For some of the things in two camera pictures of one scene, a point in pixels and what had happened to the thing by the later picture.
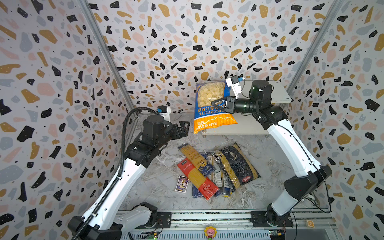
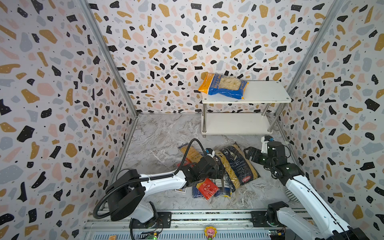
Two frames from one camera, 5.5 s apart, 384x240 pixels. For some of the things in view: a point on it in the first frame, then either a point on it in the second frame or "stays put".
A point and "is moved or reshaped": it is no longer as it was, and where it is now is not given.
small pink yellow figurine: (210, 232) stays put
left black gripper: (184, 130) → (214, 174)
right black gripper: (230, 104) → (261, 154)
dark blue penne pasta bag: (238, 169) stays put
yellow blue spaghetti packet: (196, 159) stays put
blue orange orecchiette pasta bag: (207, 116) is moved or reshaped
